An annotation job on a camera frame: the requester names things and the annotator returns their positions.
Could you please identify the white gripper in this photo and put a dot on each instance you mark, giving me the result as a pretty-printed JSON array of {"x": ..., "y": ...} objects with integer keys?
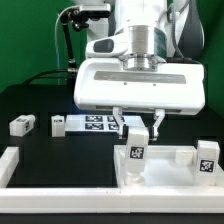
[{"x": 103, "y": 84}]

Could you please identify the white square tabletop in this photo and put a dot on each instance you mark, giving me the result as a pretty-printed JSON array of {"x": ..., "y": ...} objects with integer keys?
[{"x": 165, "y": 166}]

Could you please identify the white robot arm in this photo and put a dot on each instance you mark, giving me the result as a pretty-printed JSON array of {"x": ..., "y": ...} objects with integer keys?
[{"x": 147, "y": 68}]

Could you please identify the white plate with markers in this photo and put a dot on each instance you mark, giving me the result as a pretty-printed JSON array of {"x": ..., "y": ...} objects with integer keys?
[{"x": 90, "y": 123}]

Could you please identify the white U-shaped fence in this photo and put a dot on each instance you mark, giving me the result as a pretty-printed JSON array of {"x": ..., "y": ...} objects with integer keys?
[{"x": 127, "y": 199}]

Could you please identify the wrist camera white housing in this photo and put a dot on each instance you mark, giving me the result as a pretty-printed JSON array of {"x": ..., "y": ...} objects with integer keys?
[{"x": 107, "y": 47}]

